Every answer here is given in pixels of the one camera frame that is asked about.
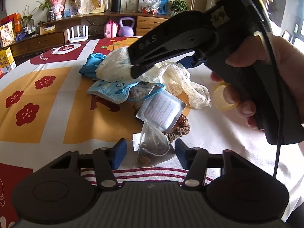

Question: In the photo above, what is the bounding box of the yellow cardboard box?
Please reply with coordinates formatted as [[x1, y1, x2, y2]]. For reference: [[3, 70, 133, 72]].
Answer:
[[0, 47, 16, 74]]

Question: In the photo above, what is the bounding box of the pink plush doll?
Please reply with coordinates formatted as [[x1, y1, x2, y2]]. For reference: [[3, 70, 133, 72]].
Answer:
[[49, 0, 65, 20]]

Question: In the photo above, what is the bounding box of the black cylindrical speaker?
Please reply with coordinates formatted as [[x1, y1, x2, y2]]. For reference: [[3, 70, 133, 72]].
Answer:
[[111, 0, 121, 13]]

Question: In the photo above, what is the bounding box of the cream knitted mesh cloth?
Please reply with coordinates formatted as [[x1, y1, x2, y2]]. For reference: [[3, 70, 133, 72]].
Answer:
[[96, 47, 211, 109]]

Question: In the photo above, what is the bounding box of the white wifi router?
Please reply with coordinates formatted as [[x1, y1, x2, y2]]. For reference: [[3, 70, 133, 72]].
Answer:
[[67, 25, 89, 43]]

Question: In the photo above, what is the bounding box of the blue plastic bag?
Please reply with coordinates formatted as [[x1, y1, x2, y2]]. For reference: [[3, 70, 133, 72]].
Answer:
[[79, 53, 106, 79]]

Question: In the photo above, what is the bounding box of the person's right hand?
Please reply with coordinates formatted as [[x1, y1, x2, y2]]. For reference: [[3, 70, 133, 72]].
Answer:
[[223, 35, 303, 129]]

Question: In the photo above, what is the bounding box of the printed white tablecloth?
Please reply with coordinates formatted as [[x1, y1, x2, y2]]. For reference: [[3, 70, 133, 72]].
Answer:
[[1, 38, 303, 227]]

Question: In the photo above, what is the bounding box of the white cotton pad packet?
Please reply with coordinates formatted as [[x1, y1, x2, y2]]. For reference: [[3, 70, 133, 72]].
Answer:
[[136, 91, 187, 133]]

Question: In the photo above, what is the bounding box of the clear bag of items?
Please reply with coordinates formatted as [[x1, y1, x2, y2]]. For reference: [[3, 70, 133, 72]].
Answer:
[[142, 0, 161, 15]]

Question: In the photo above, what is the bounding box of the pink toy case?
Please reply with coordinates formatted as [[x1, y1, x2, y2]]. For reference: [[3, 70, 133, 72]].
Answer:
[[104, 20, 118, 38]]

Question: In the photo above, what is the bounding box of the clear tea bag sachet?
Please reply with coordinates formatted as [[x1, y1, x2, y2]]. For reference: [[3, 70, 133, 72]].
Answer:
[[132, 121, 176, 167]]

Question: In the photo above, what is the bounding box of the yellow tape roll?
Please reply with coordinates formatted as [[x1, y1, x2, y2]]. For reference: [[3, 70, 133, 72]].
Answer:
[[212, 81, 239, 111]]

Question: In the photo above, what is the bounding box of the brown hair scrunchie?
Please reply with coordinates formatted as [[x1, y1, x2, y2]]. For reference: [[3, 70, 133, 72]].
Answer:
[[164, 114, 191, 143]]

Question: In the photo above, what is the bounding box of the purple kettlebell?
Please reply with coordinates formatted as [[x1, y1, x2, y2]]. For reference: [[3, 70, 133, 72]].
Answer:
[[119, 17, 135, 37]]

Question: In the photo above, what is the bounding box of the light blue patterned pouch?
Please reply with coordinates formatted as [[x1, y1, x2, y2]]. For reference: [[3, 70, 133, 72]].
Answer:
[[87, 80, 165, 104]]

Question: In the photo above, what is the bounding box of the wooden tv sideboard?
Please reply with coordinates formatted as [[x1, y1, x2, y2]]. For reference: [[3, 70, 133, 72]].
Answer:
[[9, 12, 171, 58]]

